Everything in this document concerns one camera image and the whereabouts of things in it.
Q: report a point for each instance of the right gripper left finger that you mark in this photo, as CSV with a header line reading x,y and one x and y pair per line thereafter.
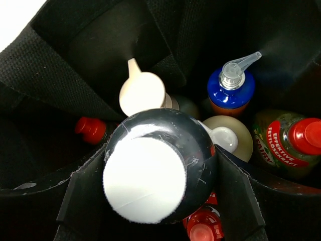
x,y
67,204

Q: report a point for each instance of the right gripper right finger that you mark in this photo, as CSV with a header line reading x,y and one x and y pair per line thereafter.
x,y
257,205

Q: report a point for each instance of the yellow Fairy dish soap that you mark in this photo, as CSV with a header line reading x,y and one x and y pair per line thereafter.
x,y
286,143

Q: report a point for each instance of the cream pump lotion bottle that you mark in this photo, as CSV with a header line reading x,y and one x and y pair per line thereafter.
x,y
231,135

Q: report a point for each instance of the dark red bottle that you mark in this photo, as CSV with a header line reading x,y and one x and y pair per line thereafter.
x,y
95,131

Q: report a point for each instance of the silver bottle white cap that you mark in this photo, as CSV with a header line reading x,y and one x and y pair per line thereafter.
x,y
160,167

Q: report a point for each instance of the orange spray bottle blue cap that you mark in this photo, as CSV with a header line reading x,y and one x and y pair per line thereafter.
x,y
231,87

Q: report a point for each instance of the green bottle beige cap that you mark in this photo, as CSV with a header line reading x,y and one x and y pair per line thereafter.
x,y
145,90

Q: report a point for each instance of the black canvas bag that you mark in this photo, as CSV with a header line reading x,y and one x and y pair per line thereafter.
x,y
70,60

